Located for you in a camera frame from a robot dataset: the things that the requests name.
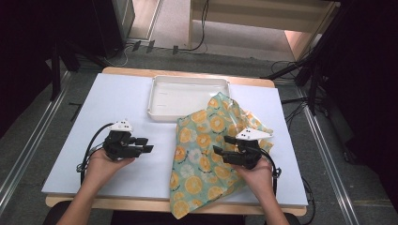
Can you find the black metal stand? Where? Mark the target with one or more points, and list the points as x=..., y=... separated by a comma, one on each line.
x=56, y=72

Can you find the black tripod stand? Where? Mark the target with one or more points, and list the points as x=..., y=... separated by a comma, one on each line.
x=313, y=62

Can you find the metal floor rail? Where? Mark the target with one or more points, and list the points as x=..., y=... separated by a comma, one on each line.
x=325, y=156
x=40, y=122

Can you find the person's left hand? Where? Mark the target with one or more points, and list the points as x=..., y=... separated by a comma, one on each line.
x=103, y=168

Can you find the black cabinet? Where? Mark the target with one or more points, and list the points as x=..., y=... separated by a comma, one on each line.
x=109, y=28

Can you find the person's dark clothed legs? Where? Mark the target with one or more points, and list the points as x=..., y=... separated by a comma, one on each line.
x=175, y=219

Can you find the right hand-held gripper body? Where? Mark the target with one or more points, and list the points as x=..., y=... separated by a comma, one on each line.
x=247, y=153

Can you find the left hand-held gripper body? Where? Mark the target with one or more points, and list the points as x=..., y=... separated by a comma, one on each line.
x=120, y=146

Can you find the light wooden desk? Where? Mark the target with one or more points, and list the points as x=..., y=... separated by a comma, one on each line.
x=250, y=14

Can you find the wooden table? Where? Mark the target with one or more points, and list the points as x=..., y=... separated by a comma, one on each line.
x=150, y=205

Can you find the white plastic tray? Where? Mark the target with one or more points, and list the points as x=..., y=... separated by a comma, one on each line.
x=178, y=97

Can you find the orange-print green cloth bag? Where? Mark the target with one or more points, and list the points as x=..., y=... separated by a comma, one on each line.
x=200, y=168

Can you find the person's right hand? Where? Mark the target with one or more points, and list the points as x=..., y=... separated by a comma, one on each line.
x=256, y=176

